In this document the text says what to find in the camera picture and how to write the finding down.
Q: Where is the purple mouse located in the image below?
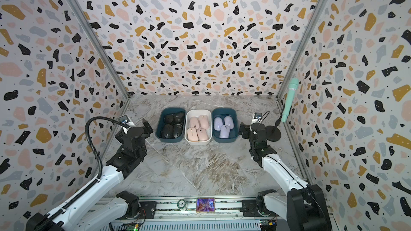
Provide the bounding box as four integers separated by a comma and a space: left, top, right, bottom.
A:
224, 115, 234, 129
213, 117, 224, 131
219, 125, 231, 139

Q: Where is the black mouse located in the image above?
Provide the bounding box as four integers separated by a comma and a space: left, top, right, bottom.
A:
174, 112, 185, 124
173, 124, 183, 139
161, 124, 174, 139
164, 114, 175, 125

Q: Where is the pink mouse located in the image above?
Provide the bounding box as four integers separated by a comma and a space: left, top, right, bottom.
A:
186, 128, 199, 142
198, 114, 210, 129
188, 117, 201, 130
197, 128, 209, 141

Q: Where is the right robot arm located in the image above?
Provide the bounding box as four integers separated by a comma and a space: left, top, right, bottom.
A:
239, 123, 332, 231

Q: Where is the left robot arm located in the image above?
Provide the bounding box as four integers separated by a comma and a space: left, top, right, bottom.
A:
26, 115, 153, 231

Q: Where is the right teal storage box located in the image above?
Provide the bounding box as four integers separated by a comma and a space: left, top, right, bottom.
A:
211, 108, 239, 143

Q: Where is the teal storage box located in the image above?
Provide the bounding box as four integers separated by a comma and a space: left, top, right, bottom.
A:
156, 108, 186, 143
211, 108, 239, 143

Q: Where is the left teal storage box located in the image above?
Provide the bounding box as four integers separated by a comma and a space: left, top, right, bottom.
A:
156, 108, 186, 143

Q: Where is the white storage box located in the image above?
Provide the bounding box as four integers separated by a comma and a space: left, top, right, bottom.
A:
185, 109, 213, 145

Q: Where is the green microphone on stand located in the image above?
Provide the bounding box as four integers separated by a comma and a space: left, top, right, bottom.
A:
265, 78, 299, 142

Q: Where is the round green button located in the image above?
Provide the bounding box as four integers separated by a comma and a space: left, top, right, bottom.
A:
177, 199, 187, 211

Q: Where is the small colourful screen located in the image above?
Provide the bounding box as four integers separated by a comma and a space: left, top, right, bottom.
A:
195, 198, 216, 213

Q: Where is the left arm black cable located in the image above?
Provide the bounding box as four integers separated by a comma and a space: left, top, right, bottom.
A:
31, 116, 129, 231

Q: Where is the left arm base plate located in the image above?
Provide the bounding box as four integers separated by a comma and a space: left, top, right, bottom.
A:
120, 201, 157, 220

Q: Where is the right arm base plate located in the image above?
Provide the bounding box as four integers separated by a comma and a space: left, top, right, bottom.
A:
240, 198, 287, 218

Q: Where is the aluminium front rail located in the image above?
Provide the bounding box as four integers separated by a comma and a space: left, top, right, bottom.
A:
68, 195, 331, 231

